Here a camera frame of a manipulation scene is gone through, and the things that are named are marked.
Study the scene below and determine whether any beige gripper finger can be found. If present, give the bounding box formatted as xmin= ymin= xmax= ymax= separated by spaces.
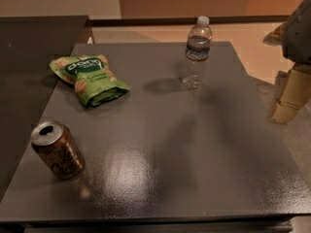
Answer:
xmin=269 ymin=64 xmax=311 ymax=124
xmin=263 ymin=23 xmax=287 ymax=46

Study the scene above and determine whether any clear plastic water bottle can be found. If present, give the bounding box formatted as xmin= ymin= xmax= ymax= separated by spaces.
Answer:
xmin=181 ymin=16 xmax=212 ymax=88

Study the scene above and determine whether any green rice chip bag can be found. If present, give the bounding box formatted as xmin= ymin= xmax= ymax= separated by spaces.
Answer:
xmin=50 ymin=54 xmax=130 ymax=107

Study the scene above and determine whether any orange soda can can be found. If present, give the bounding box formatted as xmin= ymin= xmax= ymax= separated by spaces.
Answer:
xmin=30 ymin=120 xmax=85 ymax=180

